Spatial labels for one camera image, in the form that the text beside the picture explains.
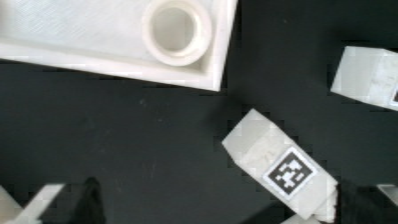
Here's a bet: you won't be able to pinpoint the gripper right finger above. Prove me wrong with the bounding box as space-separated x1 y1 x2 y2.
279 183 398 224

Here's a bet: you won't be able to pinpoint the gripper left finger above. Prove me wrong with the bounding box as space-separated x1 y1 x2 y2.
0 184 64 224

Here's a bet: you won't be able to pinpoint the white table leg with tag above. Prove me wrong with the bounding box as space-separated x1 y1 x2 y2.
222 110 337 224

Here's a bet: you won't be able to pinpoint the white square tabletop panel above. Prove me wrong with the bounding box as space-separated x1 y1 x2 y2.
0 0 238 91

